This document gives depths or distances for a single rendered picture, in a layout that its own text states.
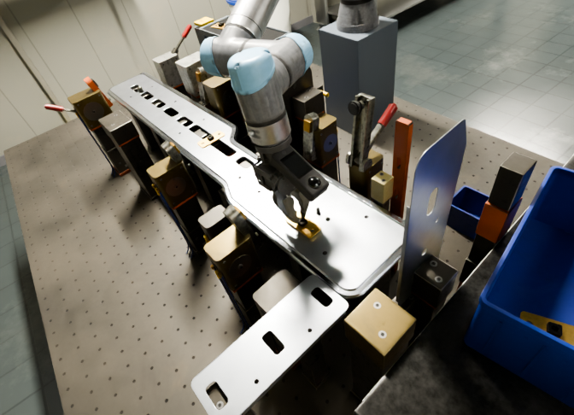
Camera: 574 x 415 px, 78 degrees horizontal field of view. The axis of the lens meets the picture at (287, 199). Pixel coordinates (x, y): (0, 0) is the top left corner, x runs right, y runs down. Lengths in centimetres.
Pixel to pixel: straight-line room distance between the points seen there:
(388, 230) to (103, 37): 335
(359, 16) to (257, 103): 83
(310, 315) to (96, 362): 69
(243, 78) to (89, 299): 93
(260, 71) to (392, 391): 51
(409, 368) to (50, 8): 355
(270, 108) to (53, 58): 325
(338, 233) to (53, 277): 102
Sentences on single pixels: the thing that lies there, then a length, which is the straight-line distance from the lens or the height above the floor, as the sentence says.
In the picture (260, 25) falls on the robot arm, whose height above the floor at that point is 135.
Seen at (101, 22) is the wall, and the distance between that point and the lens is 378.
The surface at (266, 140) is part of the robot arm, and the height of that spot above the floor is 124.
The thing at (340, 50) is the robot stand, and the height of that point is 105.
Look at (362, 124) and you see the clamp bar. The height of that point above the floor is 115.
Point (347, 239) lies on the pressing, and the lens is 76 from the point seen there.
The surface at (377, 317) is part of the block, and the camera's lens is 60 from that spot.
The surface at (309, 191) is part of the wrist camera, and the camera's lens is 63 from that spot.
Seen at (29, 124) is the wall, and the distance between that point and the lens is 391.
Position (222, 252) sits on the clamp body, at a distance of 73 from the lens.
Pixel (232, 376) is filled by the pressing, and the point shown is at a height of 100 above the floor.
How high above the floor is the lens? 160
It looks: 45 degrees down
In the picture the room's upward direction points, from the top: 13 degrees counter-clockwise
